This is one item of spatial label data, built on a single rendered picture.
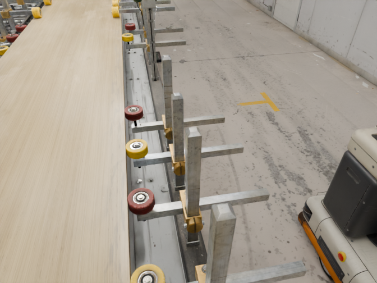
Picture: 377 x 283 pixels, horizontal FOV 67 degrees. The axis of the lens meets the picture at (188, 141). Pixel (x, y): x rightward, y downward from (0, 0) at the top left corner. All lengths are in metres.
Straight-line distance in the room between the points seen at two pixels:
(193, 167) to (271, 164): 1.69
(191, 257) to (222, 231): 0.48
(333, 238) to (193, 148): 1.17
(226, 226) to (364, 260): 1.24
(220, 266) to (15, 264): 0.50
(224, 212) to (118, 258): 0.37
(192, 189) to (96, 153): 0.42
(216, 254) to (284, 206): 1.57
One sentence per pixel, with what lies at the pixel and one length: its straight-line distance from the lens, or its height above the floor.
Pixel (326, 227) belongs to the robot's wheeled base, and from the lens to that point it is 1.75.
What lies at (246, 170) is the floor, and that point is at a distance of 2.28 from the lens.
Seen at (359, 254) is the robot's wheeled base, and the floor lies 0.28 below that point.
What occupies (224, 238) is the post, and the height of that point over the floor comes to 1.12.
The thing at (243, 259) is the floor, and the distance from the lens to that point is 1.82.
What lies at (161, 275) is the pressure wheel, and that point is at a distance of 0.73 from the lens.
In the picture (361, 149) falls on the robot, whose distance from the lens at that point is 1.46.
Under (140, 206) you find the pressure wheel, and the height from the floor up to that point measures 0.91.
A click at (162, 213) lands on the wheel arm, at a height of 0.84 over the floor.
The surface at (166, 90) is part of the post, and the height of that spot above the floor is 1.02.
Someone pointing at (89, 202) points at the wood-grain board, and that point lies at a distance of 0.91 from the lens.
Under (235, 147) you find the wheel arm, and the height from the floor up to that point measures 0.84.
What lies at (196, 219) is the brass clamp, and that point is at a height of 0.85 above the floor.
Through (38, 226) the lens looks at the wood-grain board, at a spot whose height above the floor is 0.90.
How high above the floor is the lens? 1.56
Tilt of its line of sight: 38 degrees down
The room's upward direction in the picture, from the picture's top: straight up
